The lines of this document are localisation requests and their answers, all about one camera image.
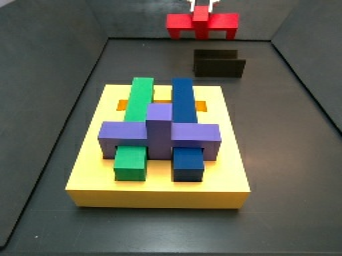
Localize green bar block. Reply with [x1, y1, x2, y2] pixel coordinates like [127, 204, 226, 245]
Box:
[114, 77, 154, 181]

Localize purple E-shaped block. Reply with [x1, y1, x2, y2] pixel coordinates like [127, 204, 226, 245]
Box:
[97, 103, 222, 161]

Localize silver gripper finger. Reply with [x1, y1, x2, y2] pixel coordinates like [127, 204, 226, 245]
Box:
[187, 0, 196, 12]
[210, 0, 219, 6]

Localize black angle bracket stand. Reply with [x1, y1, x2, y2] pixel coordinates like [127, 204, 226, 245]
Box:
[192, 49, 246, 78]

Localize yellow base board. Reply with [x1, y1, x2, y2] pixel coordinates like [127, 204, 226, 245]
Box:
[65, 85, 250, 209]

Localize red E-shaped block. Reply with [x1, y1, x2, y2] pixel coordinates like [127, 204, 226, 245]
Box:
[166, 6, 239, 40]

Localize blue bar block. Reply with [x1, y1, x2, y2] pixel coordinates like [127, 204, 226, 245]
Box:
[171, 78, 204, 182]

